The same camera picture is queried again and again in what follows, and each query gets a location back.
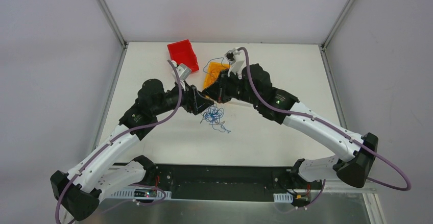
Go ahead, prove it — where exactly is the yellow plastic bin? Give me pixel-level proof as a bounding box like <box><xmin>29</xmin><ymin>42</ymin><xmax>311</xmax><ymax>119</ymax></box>
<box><xmin>203</xmin><ymin>61</ymin><xmax>230</xmax><ymax>89</ymax></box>

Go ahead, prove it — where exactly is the blue thin cable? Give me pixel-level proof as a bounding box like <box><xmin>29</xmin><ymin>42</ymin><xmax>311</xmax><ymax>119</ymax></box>
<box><xmin>200</xmin><ymin>57</ymin><xmax>232</xmax><ymax>134</ymax></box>

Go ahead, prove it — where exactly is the purple thin cable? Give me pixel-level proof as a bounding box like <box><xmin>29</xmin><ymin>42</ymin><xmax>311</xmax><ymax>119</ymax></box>
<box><xmin>216</xmin><ymin>114</ymin><xmax>231</xmax><ymax>134</ymax></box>

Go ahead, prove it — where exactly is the red plastic bin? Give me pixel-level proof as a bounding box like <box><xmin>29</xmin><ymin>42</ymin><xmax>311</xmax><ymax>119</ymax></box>
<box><xmin>167</xmin><ymin>39</ymin><xmax>199</xmax><ymax>72</ymax></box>

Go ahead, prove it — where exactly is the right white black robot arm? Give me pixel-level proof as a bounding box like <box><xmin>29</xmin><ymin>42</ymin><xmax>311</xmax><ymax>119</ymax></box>
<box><xmin>203</xmin><ymin>64</ymin><xmax>378</xmax><ymax>188</ymax></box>

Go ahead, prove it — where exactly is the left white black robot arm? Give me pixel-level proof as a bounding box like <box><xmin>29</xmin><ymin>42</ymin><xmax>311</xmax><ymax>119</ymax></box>
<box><xmin>50</xmin><ymin>79</ymin><xmax>214</xmax><ymax>223</ymax></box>

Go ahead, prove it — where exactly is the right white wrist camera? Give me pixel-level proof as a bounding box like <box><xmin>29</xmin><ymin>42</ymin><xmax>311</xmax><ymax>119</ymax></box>
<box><xmin>224</xmin><ymin>48</ymin><xmax>245</xmax><ymax>77</ymax></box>

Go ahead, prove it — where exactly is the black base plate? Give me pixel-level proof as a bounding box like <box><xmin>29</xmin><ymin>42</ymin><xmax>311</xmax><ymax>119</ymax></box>
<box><xmin>134</xmin><ymin>156</ymin><xmax>322</xmax><ymax>202</ymax></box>

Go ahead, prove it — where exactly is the left white cable duct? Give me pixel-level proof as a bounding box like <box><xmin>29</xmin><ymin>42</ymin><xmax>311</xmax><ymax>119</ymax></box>
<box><xmin>109</xmin><ymin>187</ymin><xmax>172</xmax><ymax>200</ymax></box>

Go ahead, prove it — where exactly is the white cable duct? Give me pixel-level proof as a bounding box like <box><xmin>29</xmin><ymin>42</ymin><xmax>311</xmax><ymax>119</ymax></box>
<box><xmin>109</xmin><ymin>187</ymin><xmax>172</xmax><ymax>200</ymax></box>
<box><xmin>273</xmin><ymin>193</ymin><xmax>293</xmax><ymax>203</ymax></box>

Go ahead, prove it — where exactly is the right white cable duct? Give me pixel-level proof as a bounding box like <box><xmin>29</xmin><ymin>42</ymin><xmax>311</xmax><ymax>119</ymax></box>
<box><xmin>273</xmin><ymin>193</ymin><xmax>293</xmax><ymax>203</ymax></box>

